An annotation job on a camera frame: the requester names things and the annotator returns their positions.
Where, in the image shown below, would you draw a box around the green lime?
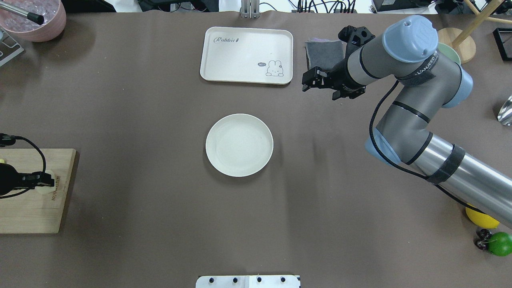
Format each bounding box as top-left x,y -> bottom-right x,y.
488,232 -> 512,256

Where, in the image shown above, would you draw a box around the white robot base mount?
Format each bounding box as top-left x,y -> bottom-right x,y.
195,274 -> 301,288

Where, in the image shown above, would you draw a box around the dark cherries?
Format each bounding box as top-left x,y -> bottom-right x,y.
474,228 -> 492,250

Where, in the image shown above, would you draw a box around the mint green bowl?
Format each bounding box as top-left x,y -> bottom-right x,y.
437,42 -> 462,64

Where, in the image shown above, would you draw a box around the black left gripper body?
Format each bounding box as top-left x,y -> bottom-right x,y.
0,163 -> 28,196

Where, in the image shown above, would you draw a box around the cream rabbit tray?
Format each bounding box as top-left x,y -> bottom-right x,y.
200,27 -> 293,85

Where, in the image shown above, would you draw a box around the yellow lemon lower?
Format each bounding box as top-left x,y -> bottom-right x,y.
466,207 -> 500,230

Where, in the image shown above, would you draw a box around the cream round plate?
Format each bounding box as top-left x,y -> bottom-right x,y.
205,113 -> 274,178

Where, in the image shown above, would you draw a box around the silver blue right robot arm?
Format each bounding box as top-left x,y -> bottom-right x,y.
302,15 -> 512,227

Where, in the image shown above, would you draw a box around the wooden cutting board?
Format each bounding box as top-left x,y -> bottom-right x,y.
0,149 -> 78,234

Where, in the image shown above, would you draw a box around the metal ice scoop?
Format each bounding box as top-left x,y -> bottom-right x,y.
497,96 -> 512,126

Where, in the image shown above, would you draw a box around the white steamed bun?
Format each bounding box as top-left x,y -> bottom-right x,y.
35,170 -> 57,195

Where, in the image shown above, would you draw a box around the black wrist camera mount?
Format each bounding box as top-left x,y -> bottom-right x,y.
338,25 -> 376,58

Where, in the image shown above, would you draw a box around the black handled metal utensil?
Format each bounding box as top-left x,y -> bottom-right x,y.
0,0 -> 44,25

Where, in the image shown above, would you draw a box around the grey folded cloth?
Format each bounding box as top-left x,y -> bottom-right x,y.
305,38 -> 344,71

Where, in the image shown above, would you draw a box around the wooden cup stand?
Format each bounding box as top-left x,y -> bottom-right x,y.
437,0 -> 511,64

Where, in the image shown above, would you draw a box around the black mirror tray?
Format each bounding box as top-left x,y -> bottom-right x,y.
492,28 -> 512,62

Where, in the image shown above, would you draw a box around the aluminium frame post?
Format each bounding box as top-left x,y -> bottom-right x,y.
240,0 -> 261,19

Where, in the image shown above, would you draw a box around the pink bowl with ice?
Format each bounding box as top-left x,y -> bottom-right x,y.
1,0 -> 66,42

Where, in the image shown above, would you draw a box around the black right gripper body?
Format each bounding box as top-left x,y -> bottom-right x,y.
326,59 -> 366,100

